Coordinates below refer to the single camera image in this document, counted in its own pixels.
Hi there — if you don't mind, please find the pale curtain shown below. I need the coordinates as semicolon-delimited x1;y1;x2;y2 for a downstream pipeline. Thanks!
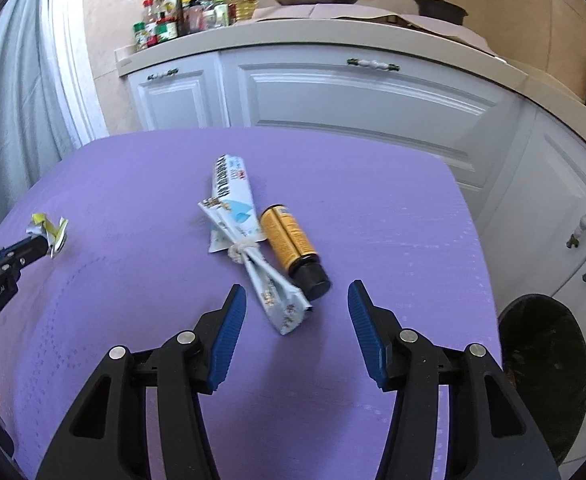
0;0;108;261

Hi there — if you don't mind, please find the yellow bottle with black cap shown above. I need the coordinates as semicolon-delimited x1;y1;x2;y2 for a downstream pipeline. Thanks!
258;204;333;302

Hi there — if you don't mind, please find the purple tablecloth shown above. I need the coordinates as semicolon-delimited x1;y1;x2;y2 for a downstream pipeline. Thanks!
0;127;504;480

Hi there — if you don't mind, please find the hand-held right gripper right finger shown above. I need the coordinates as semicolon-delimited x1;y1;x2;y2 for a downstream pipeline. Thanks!
347;280;561;480

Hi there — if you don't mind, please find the black trash bin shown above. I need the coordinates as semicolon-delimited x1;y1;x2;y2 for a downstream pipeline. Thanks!
496;295;586;471

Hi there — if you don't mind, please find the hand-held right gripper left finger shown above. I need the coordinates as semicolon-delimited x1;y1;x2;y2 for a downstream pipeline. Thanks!
35;284;248;480

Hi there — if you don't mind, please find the white kitchen cabinet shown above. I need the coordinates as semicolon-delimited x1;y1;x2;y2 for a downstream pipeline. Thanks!
115;5;586;301

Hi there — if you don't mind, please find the black pot with lid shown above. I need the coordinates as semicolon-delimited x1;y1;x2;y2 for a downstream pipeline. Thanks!
412;0;469;26

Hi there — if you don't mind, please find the blue white paper wrapper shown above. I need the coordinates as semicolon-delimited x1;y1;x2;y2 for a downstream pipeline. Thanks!
197;154;310;336

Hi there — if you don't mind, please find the group of condiment bottles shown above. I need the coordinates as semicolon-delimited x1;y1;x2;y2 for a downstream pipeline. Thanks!
133;0;260;54

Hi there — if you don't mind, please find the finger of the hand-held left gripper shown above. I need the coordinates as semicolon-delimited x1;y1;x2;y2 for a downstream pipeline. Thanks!
7;248;50;274
2;235;50;257

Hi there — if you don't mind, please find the pale stove liner cloth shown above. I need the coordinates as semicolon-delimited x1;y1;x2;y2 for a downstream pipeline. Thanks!
258;4;496;56

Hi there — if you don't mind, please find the long drawer handle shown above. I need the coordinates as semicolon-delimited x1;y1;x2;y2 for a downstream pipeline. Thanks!
347;58;400;72

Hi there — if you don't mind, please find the yellow green wrapper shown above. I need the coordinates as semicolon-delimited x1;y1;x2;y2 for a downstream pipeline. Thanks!
27;212;69;260

